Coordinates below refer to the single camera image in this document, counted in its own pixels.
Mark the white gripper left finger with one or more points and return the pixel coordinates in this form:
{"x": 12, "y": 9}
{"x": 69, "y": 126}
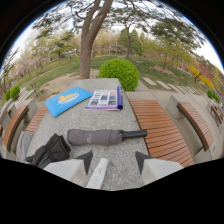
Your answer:
{"x": 68, "y": 169}

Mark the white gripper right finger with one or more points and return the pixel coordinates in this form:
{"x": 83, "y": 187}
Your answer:
{"x": 156, "y": 169}

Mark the blue folder with duck illustration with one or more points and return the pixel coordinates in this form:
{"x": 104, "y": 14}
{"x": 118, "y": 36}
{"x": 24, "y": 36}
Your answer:
{"x": 66, "y": 100}

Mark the black folded cloth bag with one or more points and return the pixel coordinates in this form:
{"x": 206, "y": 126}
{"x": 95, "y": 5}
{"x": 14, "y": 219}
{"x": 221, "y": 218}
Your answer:
{"x": 50, "y": 151}

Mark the white tube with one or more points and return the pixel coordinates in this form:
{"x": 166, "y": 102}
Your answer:
{"x": 97, "y": 173}

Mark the wooden slat bench seat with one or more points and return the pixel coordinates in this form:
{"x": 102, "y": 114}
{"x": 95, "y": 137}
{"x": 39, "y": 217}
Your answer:
{"x": 36, "y": 120}
{"x": 160, "y": 130}

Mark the grey folded umbrella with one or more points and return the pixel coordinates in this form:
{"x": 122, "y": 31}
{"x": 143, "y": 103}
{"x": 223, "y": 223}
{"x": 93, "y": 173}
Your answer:
{"x": 100, "y": 137}

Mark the grey cloth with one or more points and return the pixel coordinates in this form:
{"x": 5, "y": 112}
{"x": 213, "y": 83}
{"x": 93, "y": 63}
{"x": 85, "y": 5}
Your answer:
{"x": 24, "y": 145}

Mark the purple magazine with pictures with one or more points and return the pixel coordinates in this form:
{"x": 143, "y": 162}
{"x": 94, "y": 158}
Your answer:
{"x": 105, "y": 99}

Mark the wooden bench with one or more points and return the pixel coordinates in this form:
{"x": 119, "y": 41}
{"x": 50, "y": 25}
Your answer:
{"x": 216, "y": 113}

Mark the small round green shrub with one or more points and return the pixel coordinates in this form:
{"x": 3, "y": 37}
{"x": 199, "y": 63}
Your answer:
{"x": 210, "y": 94}
{"x": 14, "y": 91}

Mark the round green bush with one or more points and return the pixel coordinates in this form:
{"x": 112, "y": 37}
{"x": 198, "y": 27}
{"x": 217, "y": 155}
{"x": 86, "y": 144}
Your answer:
{"x": 119, "y": 73}

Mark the large tree trunk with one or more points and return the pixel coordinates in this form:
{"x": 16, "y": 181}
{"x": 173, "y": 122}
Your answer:
{"x": 87, "y": 43}

